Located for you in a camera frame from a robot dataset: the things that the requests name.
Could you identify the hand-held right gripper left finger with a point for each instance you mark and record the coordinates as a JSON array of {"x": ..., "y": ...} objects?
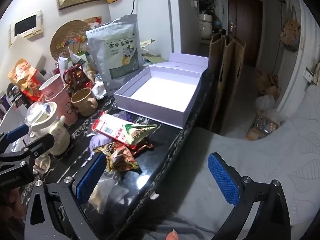
[{"x": 90, "y": 180}]

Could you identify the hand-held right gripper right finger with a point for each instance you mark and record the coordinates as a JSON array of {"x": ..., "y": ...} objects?
[{"x": 225, "y": 180}]

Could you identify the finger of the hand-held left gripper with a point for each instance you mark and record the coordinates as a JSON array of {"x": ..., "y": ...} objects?
[
  {"x": 37, "y": 143},
  {"x": 17, "y": 132}
]

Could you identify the clear plastic packet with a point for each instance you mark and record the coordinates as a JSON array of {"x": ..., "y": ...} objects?
[{"x": 110, "y": 192}]

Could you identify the gold crinkled snack packet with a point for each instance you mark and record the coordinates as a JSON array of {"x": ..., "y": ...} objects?
[{"x": 120, "y": 158}]

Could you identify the red white snack packet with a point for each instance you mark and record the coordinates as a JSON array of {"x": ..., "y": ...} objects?
[{"x": 107, "y": 126}]

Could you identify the brown red foil packet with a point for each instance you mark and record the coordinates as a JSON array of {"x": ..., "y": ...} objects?
[{"x": 143, "y": 148}]

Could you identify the green triangular snack packet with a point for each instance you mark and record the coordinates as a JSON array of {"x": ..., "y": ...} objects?
[{"x": 136, "y": 132}]

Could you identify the white cardboard gift box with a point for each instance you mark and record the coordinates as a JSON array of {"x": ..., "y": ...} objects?
[{"x": 162, "y": 92}]

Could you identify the person's left hand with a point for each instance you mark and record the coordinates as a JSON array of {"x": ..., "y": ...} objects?
[{"x": 10, "y": 205}]

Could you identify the person's right hand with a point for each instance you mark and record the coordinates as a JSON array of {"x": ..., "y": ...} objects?
[{"x": 172, "y": 236}]

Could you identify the white cartoon water bottle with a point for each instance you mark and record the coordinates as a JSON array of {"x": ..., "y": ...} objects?
[{"x": 55, "y": 135}]

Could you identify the pink panda print paper cup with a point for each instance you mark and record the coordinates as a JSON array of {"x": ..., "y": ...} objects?
[{"x": 66, "y": 110}]

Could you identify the orange red snack bag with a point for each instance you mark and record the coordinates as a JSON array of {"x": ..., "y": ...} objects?
[{"x": 22, "y": 72}]

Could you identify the beige ceramic mug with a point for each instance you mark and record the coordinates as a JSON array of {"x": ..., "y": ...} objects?
[{"x": 82, "y": 102}]

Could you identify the cardboard box with egg tray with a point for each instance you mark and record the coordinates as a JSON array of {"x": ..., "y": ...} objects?
[{"x": 262, "y": 127}]

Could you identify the white printed paper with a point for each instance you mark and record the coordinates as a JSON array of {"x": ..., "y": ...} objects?
[{"x": 63, "y": 66}]

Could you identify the white crumpled plastic bag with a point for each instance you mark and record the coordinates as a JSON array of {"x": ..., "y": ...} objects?
[{"x": 101, "y": 90}]

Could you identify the clear crumpled plastic bag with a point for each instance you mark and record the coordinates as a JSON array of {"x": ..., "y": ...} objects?
[{"x": 265, "y": 103}]

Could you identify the brown paper bag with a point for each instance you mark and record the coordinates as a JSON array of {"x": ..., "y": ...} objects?
[
  {"x": 228, "y": 80},
  {"x": 240, "y": 62}
]

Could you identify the brown cardboard pile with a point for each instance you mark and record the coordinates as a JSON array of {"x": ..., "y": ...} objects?
[{"x": 268, "y": 83}]

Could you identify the round woven straw fan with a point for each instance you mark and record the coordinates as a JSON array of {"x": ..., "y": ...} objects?
[{"x": 65, "y": 33}]

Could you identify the silver stand-up pouch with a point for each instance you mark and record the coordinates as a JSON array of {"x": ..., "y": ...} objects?
[{"x": 117, "y": 55}]

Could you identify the green paper envelope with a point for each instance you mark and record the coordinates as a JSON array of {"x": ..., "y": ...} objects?
[{"x": 155, "y": 60}]

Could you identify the white rice cooker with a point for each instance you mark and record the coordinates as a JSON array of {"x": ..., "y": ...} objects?
[{"x": 205, "y": 30}]

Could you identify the dark brown door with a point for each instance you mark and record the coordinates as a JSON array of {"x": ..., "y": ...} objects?
[{"x": 245, "y": 30}]

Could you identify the printed canvas tote bag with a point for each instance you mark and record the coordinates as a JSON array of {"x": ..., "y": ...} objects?
[{"x": 291, "y": 35}]

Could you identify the white bowl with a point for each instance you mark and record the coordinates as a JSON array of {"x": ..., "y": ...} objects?
[{"x": 205, "y": 17}]

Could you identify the white refrigerator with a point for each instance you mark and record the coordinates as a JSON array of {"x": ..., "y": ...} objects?
[{"x": 155, "y": 17}]

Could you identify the white wall intercom panel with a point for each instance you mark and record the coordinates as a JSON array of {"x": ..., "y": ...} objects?
[{"x": 27, "y": 25}]

